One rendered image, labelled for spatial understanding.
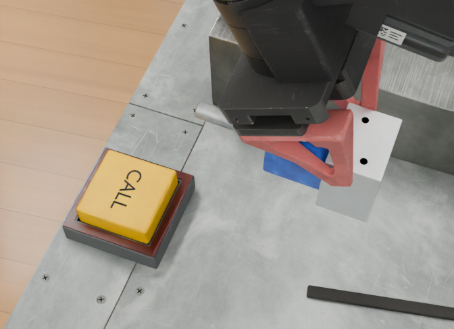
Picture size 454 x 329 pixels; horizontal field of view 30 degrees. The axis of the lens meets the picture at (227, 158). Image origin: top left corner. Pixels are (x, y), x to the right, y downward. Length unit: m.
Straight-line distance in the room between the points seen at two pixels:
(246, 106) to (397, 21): 0.10
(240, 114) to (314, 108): 0.05
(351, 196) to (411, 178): 0.18
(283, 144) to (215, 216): 0.20
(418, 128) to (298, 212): 0.12
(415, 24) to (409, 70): 0.25
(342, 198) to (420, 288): 0.14
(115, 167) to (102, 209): 0.04
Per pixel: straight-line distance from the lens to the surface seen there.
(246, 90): 0.47
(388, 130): 0.54
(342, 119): 0.46
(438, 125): 0.67
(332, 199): 0.56
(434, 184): 0.72
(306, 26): 0.42
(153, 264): 0.66
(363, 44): 0.48
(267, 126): 0.47
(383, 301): 0.66
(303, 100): 0.45
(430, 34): 0.43
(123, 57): 0.79
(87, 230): 0.67
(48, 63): 0.80
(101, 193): 0.66
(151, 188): 0.66
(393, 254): 0.68
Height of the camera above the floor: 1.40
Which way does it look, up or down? 57 degrees down
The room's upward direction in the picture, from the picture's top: 2 degrees counter-clockwise
